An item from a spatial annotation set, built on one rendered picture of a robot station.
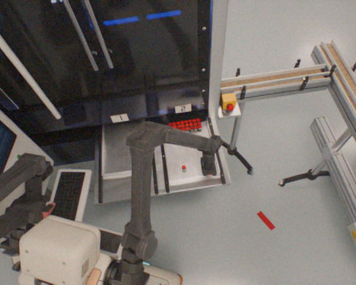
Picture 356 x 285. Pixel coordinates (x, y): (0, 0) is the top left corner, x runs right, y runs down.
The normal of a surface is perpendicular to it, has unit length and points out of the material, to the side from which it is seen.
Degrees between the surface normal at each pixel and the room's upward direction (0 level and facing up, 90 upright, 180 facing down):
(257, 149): 0
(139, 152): 52
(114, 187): 0
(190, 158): 0
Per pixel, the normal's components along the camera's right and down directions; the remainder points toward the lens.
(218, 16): 0.13, 0.86
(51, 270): -0.25, 0.29
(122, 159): -0.07, -0.49
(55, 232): 0.13, -0.93
